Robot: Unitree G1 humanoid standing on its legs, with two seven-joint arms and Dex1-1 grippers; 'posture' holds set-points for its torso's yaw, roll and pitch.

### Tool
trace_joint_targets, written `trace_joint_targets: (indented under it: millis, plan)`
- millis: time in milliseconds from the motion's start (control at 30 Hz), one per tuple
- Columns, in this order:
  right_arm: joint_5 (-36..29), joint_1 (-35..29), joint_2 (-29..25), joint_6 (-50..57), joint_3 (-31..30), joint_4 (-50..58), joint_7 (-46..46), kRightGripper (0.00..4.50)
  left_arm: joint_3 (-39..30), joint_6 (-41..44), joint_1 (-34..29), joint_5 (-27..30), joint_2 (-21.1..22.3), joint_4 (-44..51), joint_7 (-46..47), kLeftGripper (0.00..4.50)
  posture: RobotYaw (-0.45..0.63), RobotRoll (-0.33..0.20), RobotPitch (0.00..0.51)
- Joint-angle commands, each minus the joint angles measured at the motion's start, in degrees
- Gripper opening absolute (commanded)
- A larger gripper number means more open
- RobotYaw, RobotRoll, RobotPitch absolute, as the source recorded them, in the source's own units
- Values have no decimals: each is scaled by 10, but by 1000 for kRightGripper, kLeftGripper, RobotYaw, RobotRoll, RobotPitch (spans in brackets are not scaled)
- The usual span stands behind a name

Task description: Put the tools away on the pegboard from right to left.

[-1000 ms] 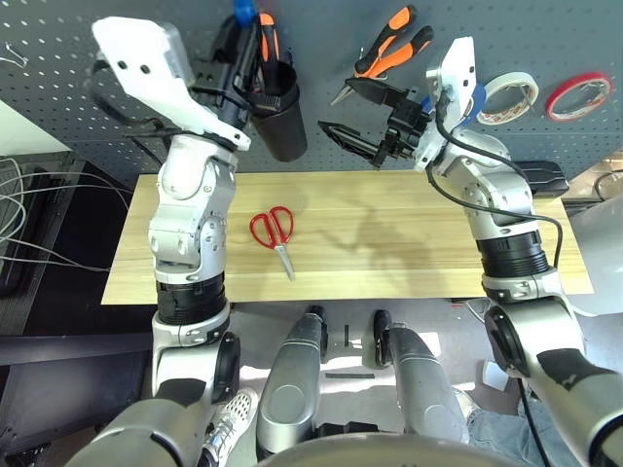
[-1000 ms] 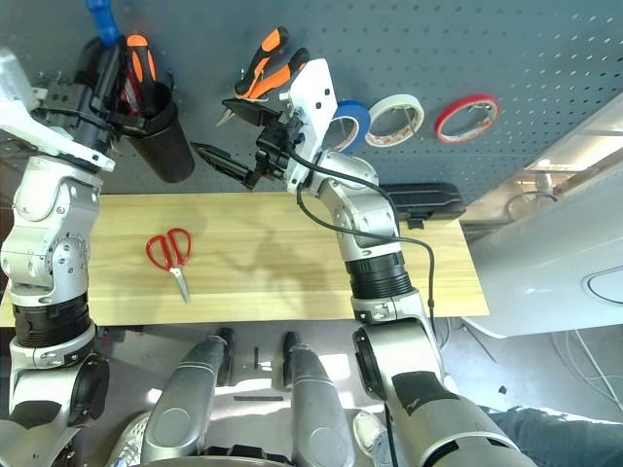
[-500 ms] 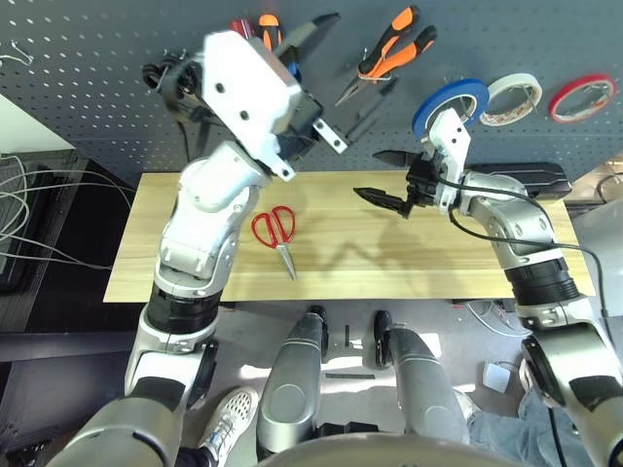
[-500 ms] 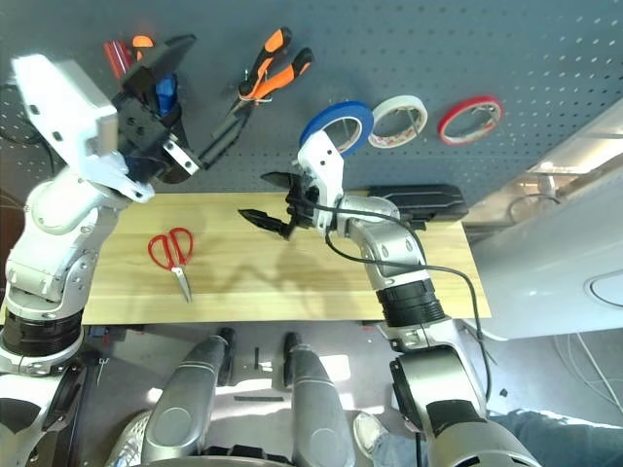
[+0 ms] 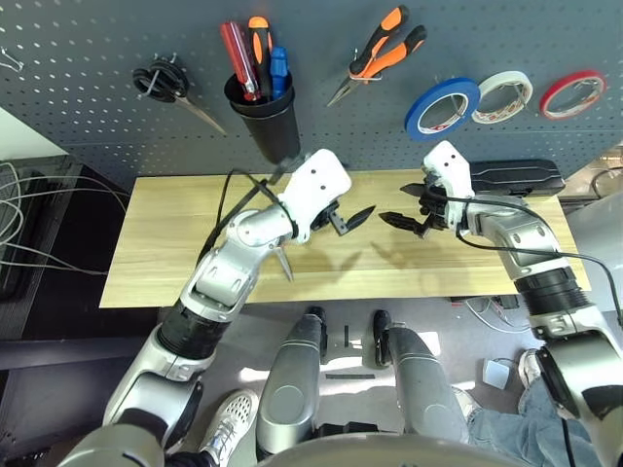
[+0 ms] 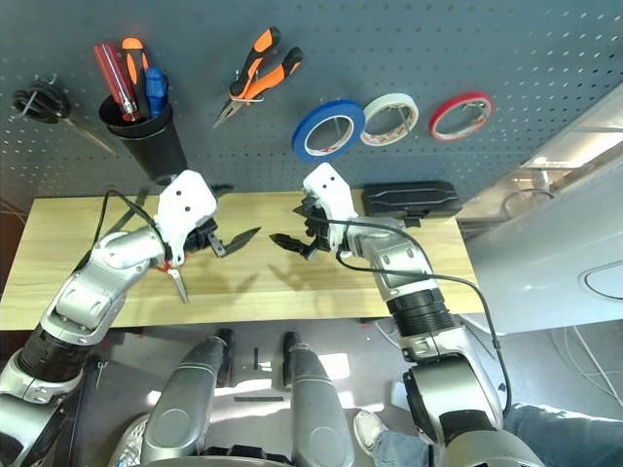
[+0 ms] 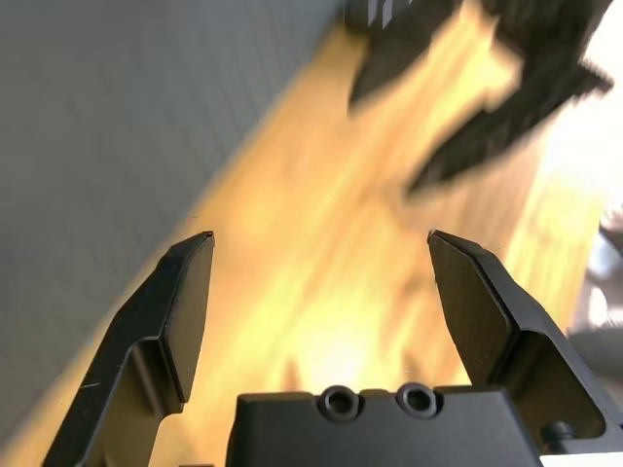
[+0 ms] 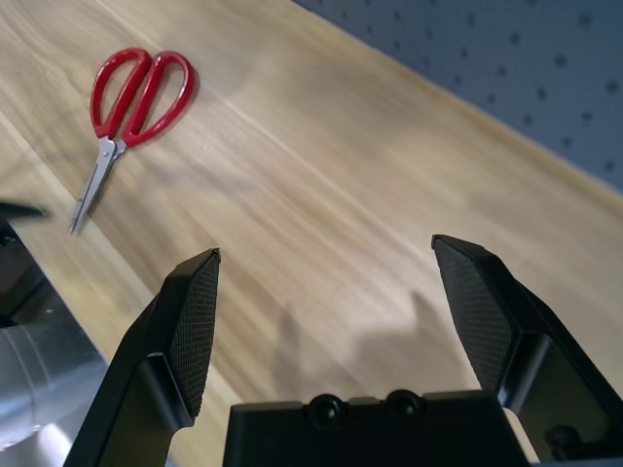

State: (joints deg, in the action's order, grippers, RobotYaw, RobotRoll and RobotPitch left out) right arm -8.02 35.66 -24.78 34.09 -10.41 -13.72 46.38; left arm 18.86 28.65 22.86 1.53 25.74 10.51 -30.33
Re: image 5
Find silver right robot leg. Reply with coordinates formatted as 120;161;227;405
372;310;471;444

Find dark side table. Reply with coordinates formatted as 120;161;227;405
0;155;162;337

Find blue handled screwdriver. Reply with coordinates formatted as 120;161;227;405
269;46;292;101

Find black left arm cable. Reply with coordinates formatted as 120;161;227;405
197;155;312;267

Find red handled screwdriver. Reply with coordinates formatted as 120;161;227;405
218;20;262;102

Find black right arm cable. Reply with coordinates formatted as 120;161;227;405
422;187;623;327

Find black power strip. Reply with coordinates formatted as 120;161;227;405
450;295;520;310

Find orange black needle-nose pliers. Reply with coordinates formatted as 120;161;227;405
325;4;428;108

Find red handled scissors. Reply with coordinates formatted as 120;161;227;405
274;245;296;283

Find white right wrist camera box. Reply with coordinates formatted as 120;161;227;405
421;139;474;230

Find black plastic tool case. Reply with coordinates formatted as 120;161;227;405
466;159;567;198

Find white tape roll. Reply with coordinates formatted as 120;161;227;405
470;70;534;126

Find grey robot torso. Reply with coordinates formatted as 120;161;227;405
257;432;527;467

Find orange black handled screwdriver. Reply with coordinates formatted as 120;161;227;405
246;16;275;101

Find red tape roll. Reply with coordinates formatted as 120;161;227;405
538;69;608;122

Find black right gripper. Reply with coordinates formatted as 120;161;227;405
378;179;452;239

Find white mesh sneaker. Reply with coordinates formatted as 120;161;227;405
199;388;261;466

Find blue tape roll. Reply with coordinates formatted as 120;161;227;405
404;76;482;143

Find silver left robot leg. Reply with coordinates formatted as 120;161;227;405
255;305;328;461

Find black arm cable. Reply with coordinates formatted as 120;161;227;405
197;155;312;267
422;187;623;327

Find grey perforated pegboard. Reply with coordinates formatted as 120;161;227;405
0;0;623;181

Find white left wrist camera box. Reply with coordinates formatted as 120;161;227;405
276;148;352;244

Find grey cable bundle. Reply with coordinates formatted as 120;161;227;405
0;160;130;276

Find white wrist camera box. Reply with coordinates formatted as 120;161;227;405
421;139;474;230
276;148;352;244

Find white floor box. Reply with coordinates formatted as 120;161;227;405
481;358;511;390

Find loose white floor wires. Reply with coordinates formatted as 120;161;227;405
464;297;531;335

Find bent steel wire hook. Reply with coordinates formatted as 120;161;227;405
0;46;24;73

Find blue jeans leg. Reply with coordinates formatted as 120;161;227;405
466;374;593;467

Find silver robot leg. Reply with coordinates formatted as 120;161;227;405
372;310;471;444
255;305;328;461

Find black plastic holder cup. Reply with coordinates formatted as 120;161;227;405
223;72;302;164

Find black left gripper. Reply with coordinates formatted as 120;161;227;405
311;201;378;238

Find black handled scissors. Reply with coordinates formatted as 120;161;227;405
131;57;229;136

